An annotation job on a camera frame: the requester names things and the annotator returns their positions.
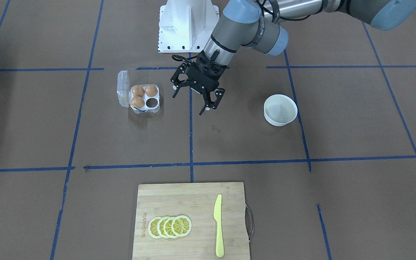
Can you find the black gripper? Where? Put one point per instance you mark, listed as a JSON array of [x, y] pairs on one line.
[[213, 96]]

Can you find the clear plastic egg box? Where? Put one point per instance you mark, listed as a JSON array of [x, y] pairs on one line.
[[124, 95]]

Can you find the brown egg from bowl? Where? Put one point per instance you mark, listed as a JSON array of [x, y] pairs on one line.
[[151, 90]]

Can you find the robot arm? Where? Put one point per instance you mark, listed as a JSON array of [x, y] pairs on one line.
[[254, 24]]

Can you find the brown egg back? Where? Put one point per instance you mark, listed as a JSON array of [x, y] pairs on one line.
[[138, 90]]

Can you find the white bowl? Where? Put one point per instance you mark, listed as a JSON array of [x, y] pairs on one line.
[[280, 110]]

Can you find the yellow plastic knife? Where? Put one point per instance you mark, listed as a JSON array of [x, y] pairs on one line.
[[217, 215]]

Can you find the bamboo cutting board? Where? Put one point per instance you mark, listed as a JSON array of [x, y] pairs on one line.
[[195, 200]]

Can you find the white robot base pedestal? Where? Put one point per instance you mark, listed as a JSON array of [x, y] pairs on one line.
[[186, 25]]

